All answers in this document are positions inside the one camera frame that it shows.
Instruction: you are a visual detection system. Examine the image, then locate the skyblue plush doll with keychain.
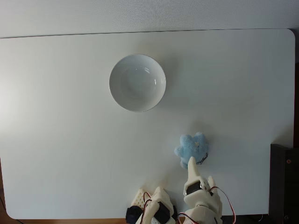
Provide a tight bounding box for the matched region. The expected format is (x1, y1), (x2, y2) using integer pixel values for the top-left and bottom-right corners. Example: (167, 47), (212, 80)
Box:
(174, 132), (210, 169)

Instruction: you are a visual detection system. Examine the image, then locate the white ceramic bowl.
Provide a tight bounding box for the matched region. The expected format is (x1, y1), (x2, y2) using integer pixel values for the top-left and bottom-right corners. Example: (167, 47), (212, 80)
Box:
(108, 54), (167, 113)

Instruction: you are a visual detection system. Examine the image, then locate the dark furniture piece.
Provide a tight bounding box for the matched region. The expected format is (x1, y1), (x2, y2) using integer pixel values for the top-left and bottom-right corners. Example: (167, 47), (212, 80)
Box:
(270, 143), (299, 224)

